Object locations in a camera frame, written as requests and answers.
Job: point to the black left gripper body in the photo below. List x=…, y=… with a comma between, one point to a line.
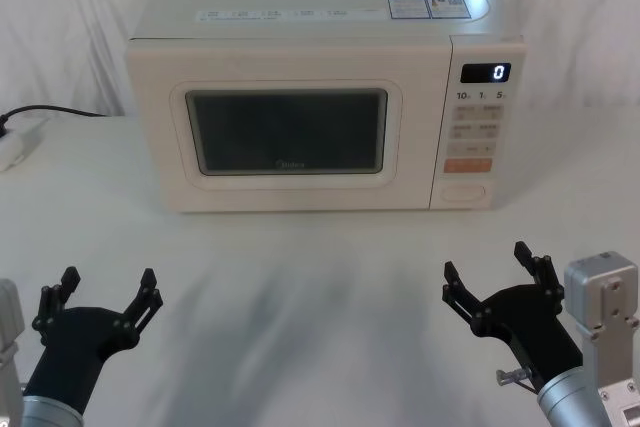
x=70, y=342

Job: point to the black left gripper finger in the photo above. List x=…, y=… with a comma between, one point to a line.
x=142, y=307
x=52, y=297

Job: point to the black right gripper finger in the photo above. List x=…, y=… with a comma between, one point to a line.
x=462, y=299
x=542, y=274

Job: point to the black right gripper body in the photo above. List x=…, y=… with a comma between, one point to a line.
x=535, y=327

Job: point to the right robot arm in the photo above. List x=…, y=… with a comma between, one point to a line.
x=567, y=397

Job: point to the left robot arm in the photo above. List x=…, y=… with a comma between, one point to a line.
x=42, y=413

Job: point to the white table cloth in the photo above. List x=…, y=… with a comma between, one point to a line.
x=310, y=307

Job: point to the oven control panel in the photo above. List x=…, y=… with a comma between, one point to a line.
x=472, y=137

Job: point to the white power strip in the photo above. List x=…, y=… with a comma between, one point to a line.
x=15, y=144

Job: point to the white curtain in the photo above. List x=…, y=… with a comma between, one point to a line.
x=65, y=22

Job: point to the cream microwave oven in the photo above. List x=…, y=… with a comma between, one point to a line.
x=300, y=52

